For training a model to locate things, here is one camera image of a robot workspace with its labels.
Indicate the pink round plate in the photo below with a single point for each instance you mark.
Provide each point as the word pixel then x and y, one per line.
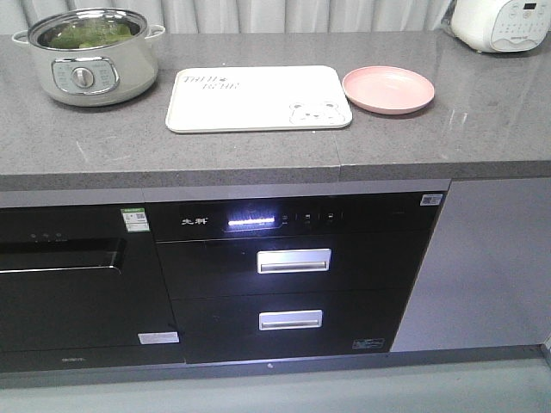
pixel 388 90

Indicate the white bear-print serving tray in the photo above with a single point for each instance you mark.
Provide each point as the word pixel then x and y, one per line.
pixel 260 98

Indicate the green vegetables in pot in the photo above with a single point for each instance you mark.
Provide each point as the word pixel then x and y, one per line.
pixel 86 34

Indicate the black two-drawer sterilizer cabinet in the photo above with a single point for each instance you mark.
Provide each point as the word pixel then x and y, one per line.
pixel 291 277

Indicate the black built-in dishwasher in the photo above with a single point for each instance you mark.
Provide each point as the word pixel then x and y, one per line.
pixel 82 287

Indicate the white pleated curtain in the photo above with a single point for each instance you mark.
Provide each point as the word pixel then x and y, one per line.
pixel 243 17

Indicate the grey cabinet door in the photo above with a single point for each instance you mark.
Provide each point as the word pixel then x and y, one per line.
pixel 485 277

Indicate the pale green electric cooking pot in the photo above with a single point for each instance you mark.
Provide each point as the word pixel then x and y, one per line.
pixel 96 76

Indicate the white blender appliance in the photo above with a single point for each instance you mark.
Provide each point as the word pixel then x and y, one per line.
pixel 499 26

